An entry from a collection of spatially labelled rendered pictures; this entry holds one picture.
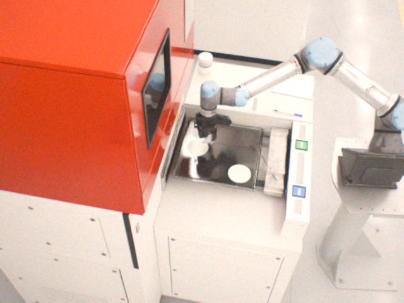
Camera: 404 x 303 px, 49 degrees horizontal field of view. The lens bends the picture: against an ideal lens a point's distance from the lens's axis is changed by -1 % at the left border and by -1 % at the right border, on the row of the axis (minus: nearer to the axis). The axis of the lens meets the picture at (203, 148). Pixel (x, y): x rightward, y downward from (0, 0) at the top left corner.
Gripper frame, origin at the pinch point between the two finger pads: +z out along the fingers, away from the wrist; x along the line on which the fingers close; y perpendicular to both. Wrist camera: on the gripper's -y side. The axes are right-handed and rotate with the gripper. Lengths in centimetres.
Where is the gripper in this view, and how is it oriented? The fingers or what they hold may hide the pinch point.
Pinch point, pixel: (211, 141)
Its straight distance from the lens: 205.9
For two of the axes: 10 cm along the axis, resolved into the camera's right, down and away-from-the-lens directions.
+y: -9.2, 2.9, -2.8
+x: 4.0, 7.0, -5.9
